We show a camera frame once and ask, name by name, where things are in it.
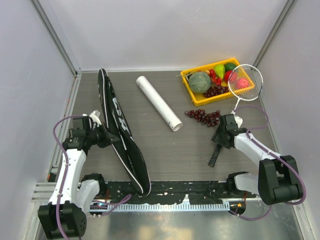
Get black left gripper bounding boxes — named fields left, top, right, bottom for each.
left=86, top=121, right=120, bottom=148

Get black racket bag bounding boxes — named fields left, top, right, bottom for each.
left=97, top=68, right=152, bottom=197

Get yellow plastic tray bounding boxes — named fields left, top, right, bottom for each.
left=180, top=58, right=256, bottom=107

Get badminton racket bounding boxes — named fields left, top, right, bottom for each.
left=208, top=64, right=263, bottom=168

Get white shuttlecock tube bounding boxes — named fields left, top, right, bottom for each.
left=136, top=76, right=183, bottom=132

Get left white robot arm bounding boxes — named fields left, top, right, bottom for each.
left=38, top=111, right=118, bottom=240

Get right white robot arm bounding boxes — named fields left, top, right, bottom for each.
left=208, top=114, right=306, bottom=206

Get dark red grape bunch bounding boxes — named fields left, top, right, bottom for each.
left=184, top=109, right=221, bottom=128

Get grape bunch in tray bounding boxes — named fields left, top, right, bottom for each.
left=203, top=85, right=229, bottom=98

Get red pomegranate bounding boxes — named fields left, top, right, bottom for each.
left=235, top=77, right=250, bottom=90

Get red cherries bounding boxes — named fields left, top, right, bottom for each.
left=204, top=69, right=222, bottom=86

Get red apple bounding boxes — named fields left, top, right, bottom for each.
left=223, top=70, right=238, bottom=83

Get green netted melon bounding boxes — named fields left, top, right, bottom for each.
left=188, top=71, right=212, bottom=94

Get green pear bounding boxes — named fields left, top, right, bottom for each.
left=213, top=64, right=225, bottom=79

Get green lime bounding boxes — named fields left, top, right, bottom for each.
left=224, top=62, right=237, bottom=72

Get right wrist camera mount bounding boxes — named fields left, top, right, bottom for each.
left=233, top=113, right=243, bottom=128

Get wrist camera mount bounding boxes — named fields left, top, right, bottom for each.
left=233, top=113, right=243, bottom=128
left=89, top=110, right=102, bottom=126

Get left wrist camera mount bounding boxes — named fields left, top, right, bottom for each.
left=89, top=110, right=102, bottom=126

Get white slotted cable duct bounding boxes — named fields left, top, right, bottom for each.
left=87, top=201, right=231, bottom=213

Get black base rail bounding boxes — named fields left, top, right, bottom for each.
left=101, top=180, right=256, bottom=205

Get aluminium frame bars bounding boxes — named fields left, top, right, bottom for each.
left=29, top=0, right=83, bottom=78

